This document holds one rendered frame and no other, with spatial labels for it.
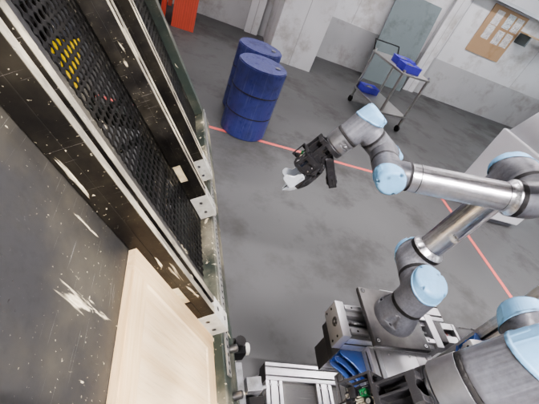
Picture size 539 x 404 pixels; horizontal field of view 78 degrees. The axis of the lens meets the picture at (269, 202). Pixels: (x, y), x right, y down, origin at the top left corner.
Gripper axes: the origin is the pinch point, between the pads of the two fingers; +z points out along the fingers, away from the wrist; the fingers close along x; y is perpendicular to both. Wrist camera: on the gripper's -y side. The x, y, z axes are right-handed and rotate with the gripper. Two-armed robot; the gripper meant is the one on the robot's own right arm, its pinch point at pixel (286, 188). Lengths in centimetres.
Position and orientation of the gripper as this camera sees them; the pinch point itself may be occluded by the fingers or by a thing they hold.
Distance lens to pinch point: 106.5
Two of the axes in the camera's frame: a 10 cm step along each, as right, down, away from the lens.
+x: 0.6, 6.5, -7.5
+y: -6.8, -5.3, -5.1
